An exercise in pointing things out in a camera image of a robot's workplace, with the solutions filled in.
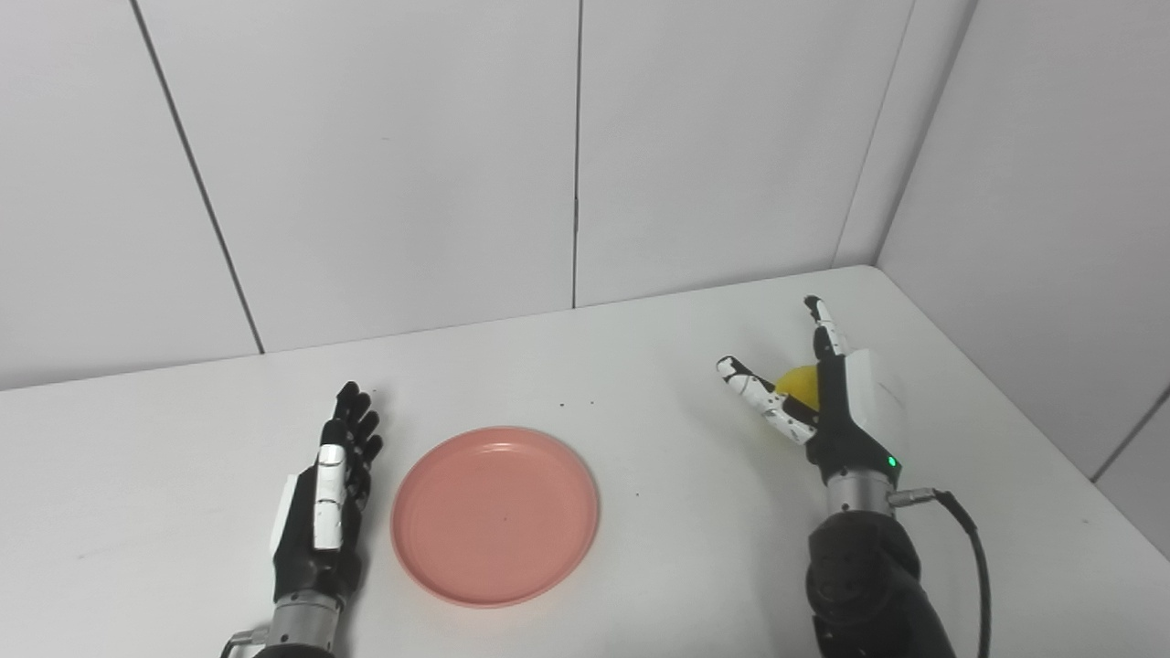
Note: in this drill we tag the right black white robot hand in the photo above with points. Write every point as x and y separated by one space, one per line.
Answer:
841 411

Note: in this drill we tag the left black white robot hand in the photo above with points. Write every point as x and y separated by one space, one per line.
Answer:
320 521

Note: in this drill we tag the yellow lemon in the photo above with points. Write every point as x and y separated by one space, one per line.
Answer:
801 388

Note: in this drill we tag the pink round plate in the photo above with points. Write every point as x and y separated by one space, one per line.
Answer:
494 515

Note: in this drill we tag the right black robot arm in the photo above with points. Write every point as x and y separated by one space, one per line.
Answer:
868 576

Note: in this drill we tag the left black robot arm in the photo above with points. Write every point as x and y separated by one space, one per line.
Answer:
297 626

